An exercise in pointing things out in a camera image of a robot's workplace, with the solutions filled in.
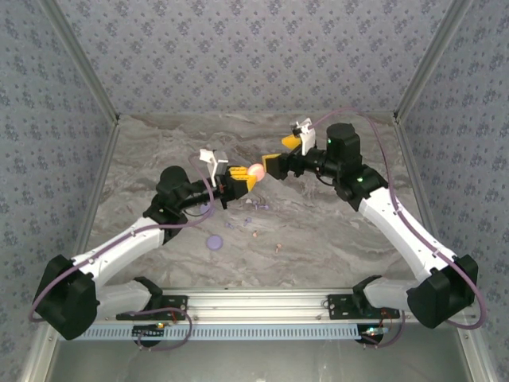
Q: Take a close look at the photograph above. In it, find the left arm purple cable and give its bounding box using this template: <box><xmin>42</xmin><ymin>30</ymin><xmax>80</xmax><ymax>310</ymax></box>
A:
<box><xmin>29</xmin><ymin>153</ymin><xmax>218</xmax><ymax>323</ymax></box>

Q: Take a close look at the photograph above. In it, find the aluminium frame post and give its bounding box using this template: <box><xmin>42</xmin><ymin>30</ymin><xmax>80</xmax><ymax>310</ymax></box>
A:
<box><xmin>392</xmin><ymin>0</ymin><xmax>476</xmax><ymax>124</ymax></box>
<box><xmin>39</xmin><ymin>0</ymin><xmax>122</xmax><ymax>125</ymax></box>

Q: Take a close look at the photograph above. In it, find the aluminium table side rail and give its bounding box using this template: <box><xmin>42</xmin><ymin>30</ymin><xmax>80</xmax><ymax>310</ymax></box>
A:
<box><xmin>77</xmin><ymin>121</ymin><xmax>122</xmax><ymax>244</ymax></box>
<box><xmin>395</xmin><ymin>119</ymin><xmax>438</xmax><ymax>242</ymax></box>

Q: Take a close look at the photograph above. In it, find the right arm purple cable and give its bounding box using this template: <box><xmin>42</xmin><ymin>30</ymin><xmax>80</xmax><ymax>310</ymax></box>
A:
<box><xmin>309</xmin><ymin>106</ymin><xmax>488</xmax><ymax>329</ymax></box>

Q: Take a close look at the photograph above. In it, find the light blue slotted cable duct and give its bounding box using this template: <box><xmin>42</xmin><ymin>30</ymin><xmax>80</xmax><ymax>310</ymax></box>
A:
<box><xmin>77</xmin><ymin>322</ymin><xmax>363</xmax><ymax>342</ymax></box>

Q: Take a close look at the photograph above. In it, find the small controller circuit board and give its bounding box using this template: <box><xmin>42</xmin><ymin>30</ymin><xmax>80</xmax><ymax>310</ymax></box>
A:
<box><xmin>359</xmin><ymin>325</ymin><xmax>387</xmax><ymax>344</ymax></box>
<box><xmin>132</xmin><ymin>322</ymin><xmax>167</xmax><ymax>338</ymax></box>

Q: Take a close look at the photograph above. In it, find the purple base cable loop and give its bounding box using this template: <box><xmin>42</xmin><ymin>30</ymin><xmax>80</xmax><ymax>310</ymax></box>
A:
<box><xmin>362</xmin><ymin>314</ymin><xmax>407</xmax><ymax>349</ymax></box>
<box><xmin>121</xmin><ymin>306</ymin><xmax>195</xmax><ymax>352</ymax></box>

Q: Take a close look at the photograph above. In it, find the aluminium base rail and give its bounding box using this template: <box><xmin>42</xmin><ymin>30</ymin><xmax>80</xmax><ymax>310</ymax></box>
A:
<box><xmin>95</xmin><ymin>288</ymin><xmax>476</xmax><ymax>324</ymax></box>

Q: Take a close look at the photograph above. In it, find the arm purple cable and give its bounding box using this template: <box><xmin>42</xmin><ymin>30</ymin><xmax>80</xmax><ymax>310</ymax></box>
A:
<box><xmin>29</xmin><ymin>153</ymin><xmax>218</xmax><ymax>323</ymax></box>
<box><xmin>309</xmin><ymin>106</ymin><xmax>488</xmax><ymax>329</ymax></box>

